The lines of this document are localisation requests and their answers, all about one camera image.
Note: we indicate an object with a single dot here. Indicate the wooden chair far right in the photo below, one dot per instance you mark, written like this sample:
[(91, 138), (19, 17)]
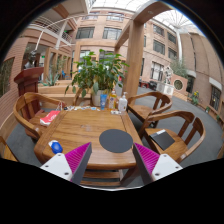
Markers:
[(162, 102)]

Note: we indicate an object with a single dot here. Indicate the black notebook on chair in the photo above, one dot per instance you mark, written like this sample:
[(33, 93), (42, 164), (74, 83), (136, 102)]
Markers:
[(162, 138)]

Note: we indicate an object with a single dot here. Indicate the wooden chair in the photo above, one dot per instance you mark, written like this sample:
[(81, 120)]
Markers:
[(28, 112), (162, 102), (189, 138)]

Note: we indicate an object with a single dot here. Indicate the blue and white mouse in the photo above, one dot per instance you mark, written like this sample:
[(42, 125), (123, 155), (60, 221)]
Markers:
[(55, 146)]

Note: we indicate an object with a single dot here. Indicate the dark red wooden pedestal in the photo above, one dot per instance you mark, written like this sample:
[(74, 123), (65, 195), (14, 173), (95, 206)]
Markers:
[(27, 80)]

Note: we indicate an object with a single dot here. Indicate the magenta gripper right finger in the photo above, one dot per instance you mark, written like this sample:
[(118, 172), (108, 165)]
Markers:
[(153, 166)]

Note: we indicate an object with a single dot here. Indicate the yellow liquid bottle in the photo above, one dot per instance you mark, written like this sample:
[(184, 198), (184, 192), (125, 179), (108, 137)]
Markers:
[(112, 99)]

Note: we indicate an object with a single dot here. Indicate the wooden pergola post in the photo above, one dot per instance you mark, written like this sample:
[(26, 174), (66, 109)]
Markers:
[(133, 33)]

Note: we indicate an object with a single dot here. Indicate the white stone statue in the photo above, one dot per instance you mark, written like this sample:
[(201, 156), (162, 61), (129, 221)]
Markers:
[(167, 75)]

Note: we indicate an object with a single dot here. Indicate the large green potted plant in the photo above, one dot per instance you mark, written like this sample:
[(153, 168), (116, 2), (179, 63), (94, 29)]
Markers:
[(95, 75)]

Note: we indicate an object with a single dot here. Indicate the blue tube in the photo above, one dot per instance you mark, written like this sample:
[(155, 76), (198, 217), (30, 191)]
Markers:
[(103, 100)]

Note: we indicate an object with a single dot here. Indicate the clear hand sanitizer pump bottle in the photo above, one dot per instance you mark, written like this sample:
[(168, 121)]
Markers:
[(122, 105)]

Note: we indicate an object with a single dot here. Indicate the round dark grey mouse pad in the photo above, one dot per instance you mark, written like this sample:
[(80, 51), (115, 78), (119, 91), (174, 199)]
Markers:
[(116, 141)]

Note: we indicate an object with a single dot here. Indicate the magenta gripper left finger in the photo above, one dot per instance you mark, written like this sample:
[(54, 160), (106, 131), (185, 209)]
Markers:
[(70, 166)]

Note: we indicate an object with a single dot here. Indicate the wooden chair near right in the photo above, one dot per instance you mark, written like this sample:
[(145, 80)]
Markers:
[(189, 138)]

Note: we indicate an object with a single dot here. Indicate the wooden chair far left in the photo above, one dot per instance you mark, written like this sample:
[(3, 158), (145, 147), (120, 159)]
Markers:
[(28, 112)]

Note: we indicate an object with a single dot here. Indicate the red and white packet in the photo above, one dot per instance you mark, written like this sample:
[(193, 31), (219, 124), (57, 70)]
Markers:
[(49, 118)]

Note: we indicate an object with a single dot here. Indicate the square wooden table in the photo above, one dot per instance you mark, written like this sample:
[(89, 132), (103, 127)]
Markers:
[(75, 128)]

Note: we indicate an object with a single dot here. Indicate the dark bronze bust statue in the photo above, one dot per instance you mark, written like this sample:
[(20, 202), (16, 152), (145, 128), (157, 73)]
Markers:
[(31, 60)]

